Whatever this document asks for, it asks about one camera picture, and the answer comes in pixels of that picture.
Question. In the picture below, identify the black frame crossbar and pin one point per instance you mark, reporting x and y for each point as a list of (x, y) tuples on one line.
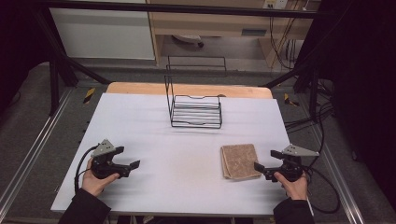
[(186, 8)]

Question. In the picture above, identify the black curtain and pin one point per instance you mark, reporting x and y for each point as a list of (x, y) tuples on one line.
[(18, 46), (367, 93)]

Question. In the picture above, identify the white table cover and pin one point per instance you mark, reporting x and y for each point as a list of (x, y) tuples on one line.
[(174, 174)]

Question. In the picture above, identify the white cabinet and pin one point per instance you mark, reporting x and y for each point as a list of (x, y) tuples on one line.
[(102, 34)]

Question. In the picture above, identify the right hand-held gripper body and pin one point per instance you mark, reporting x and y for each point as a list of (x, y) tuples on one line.
[(292, 169)]

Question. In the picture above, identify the brown towel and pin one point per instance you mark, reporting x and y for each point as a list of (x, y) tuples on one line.
[(240, 161)]

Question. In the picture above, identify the person's right hand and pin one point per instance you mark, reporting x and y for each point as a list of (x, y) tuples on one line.
[(295, 189)]

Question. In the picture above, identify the yellow black tape marker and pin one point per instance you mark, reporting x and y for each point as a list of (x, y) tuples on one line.
[(289, 100), (89, 95)]

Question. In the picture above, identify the black frame leg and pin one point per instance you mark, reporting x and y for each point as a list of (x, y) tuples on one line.
[(54, 77), (313, 81)]

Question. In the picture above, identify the light wooden desk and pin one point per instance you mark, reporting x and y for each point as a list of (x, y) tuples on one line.
[(218, 23)]

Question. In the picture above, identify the office chair base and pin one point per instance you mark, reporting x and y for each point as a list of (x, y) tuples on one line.
[(188, 39)]

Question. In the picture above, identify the white wall socket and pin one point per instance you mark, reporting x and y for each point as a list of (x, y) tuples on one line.
[(275, 3)]

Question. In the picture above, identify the person's left hand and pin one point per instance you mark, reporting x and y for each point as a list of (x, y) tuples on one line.
[(93, 183)]

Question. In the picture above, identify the aluminium floor rail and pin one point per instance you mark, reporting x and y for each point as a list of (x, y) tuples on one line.
[(34, 146), (339, 177)]

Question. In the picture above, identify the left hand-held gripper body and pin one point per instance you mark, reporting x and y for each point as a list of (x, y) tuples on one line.
[(104, 148)]

